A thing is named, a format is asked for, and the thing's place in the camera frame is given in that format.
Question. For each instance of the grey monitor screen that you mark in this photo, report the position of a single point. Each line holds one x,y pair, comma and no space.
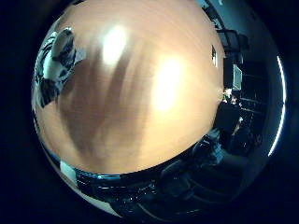
237,77

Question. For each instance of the blue table edge rail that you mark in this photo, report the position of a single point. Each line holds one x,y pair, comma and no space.
102,177

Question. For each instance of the zebra striped plush toy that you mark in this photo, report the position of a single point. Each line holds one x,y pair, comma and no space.
59,53

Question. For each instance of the ceiling light strip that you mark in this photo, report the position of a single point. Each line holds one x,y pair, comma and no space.
281,93

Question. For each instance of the black office chair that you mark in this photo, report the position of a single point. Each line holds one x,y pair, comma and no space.
177,183

